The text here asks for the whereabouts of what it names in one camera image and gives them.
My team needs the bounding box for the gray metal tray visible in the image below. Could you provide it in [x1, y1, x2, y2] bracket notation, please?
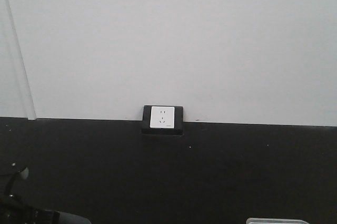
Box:
[246, 218, 309, 224]

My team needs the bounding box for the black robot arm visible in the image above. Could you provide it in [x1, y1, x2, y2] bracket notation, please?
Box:
[1, 163, 90, 224]

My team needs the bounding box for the black white power socket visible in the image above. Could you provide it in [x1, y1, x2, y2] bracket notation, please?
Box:
[141, 105, 183, 135]

